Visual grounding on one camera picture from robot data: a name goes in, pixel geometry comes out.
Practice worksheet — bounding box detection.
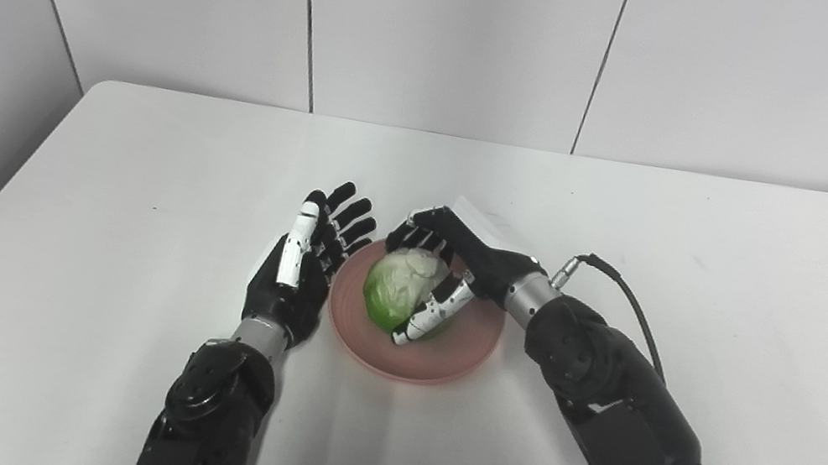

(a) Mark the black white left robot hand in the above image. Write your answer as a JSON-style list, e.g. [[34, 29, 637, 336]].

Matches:
[[238, 168, 384, 360]]

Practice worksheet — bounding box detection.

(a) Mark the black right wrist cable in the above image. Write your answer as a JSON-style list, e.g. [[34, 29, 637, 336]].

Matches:
[[536, 248, 687, 386]]

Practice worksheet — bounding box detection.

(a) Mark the pink round plate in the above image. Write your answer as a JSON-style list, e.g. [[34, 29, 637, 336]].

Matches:
[[316, 230, 518, 398]]

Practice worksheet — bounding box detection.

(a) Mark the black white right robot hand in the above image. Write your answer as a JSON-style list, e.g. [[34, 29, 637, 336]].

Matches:
[[367, 183, 559, 371]]

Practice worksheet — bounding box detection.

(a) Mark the green white cabbage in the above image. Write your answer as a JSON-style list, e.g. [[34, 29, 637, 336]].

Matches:
[[355, 239, 466, 347]]

